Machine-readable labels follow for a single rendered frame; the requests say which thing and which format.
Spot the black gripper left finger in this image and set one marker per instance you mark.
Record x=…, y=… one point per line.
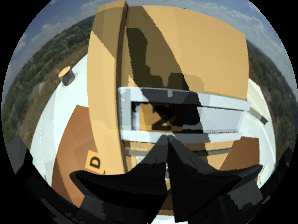
x=143, y=187

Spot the grey cylinder with orange top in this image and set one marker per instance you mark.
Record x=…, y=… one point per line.
x=66, y=76

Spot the white rectangular card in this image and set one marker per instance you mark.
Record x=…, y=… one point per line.
x=263, y=176

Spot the white paper ticket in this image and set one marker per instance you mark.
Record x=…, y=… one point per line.
x=140, y=159

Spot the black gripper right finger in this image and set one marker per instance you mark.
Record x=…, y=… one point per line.
x=196, y=184

